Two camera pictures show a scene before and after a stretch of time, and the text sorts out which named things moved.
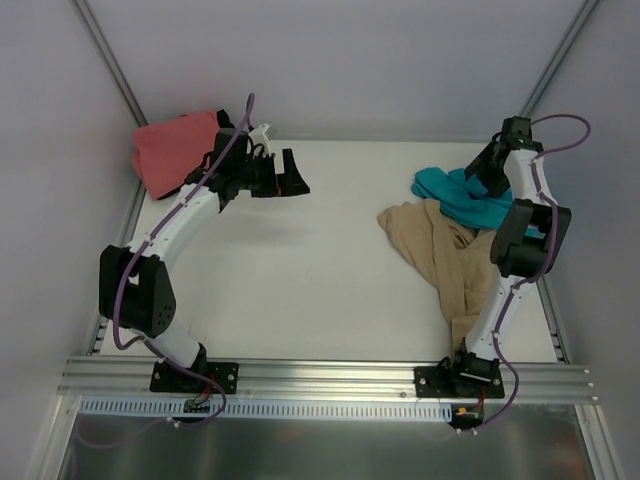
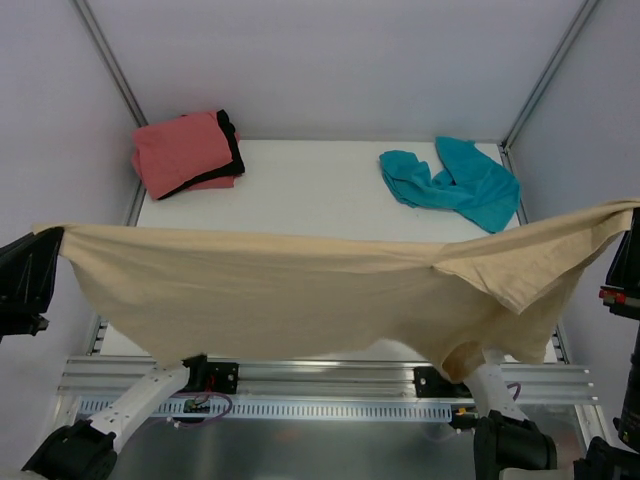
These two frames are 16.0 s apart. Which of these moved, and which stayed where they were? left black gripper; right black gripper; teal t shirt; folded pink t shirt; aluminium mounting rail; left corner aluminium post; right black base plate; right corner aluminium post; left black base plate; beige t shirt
Moved: right black gripper; left black gripper; teal t shirt; beige t shirt
Stayed: right black base plate; left black base plate; folded pink t shirt; left corner aluminium post; right corner aluminium post; aluminium mounting rail
